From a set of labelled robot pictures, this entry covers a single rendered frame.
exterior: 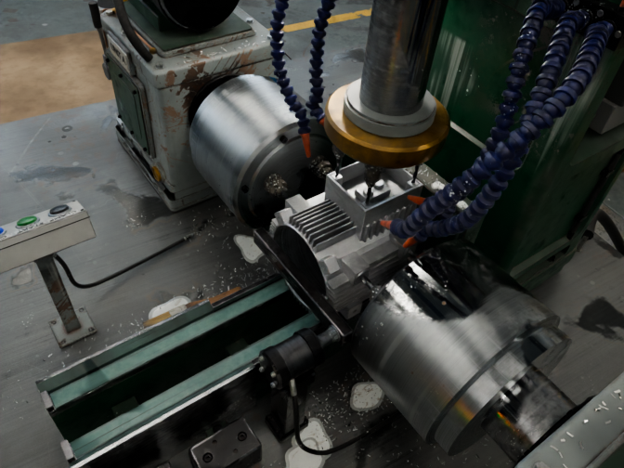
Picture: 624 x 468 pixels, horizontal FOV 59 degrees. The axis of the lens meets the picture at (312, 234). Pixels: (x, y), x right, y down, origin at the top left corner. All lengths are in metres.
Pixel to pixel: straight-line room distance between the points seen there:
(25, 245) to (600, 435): 0.81
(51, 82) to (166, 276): 2.09
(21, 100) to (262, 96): 2.15
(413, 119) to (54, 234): 0.58
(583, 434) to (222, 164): 0.68
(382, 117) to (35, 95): 2.48
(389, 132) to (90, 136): 1.00
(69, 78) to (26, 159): 1.64
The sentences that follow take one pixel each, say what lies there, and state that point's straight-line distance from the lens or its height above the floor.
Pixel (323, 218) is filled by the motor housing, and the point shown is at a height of 1.11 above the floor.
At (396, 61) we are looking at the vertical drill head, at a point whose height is 1.37.
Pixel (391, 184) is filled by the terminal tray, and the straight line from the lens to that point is 0.93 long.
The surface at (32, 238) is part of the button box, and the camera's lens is 0.95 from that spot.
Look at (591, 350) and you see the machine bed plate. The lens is 1.25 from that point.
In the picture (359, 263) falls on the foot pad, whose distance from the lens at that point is 0.85.
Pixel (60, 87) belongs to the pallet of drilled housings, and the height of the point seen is 0.15.
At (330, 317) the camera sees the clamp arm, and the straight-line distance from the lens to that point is 0.84.
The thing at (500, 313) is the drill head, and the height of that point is 1.16.
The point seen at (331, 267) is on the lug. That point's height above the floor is 1.08.
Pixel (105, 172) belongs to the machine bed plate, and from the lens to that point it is 1.46.
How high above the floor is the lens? 1.71
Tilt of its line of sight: 46 degrees down
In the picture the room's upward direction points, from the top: 6 degrees clockwise
